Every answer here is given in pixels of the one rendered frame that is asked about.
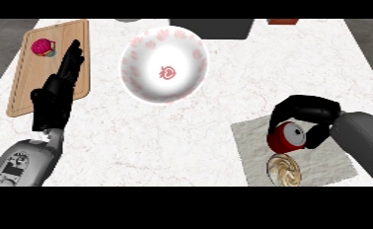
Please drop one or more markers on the wooden cutting board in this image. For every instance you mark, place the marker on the wooden cutting board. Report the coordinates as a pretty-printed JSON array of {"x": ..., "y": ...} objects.
[{"x": 35, "y": 75}]

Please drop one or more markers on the grey round object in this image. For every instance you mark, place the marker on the grey round object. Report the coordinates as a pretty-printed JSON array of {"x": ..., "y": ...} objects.
[{"x": 129, "y": 20}]

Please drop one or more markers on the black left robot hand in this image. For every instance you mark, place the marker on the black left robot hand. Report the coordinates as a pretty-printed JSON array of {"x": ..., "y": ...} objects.
[{"x": 54, "y": 94}]

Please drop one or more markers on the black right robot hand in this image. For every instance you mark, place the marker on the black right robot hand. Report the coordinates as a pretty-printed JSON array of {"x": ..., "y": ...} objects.
[{"x": 310, "y": 109}]

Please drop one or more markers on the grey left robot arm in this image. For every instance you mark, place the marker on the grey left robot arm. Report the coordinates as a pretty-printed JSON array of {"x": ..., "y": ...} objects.
[{"x": 30, "y": 160}]

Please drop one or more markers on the pale grey placemat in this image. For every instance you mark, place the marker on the pale grey placemat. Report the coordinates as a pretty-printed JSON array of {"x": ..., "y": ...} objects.
[{"x": 321, "y": 164}]

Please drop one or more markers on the red can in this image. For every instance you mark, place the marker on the red can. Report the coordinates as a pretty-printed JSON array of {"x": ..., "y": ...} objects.
[{"x": 287, "y": 138}]

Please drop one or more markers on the white bowl with pink print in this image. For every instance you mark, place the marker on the white bowl with pink print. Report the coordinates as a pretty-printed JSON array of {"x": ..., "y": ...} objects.
[{"x": 164, "y": 64}]

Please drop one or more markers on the dark grey appliance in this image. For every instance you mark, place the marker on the dark grey appliance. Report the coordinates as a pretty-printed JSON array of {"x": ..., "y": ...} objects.
[{"x": 214, "y": 28}]

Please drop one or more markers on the red-brown object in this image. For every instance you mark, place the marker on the red-brown object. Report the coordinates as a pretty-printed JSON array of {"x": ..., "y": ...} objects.
[{"x": 282, "y": 21}]

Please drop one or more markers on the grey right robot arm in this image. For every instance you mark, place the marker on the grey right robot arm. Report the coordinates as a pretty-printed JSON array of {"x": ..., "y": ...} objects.
[{"x": 357, "y": 140}]

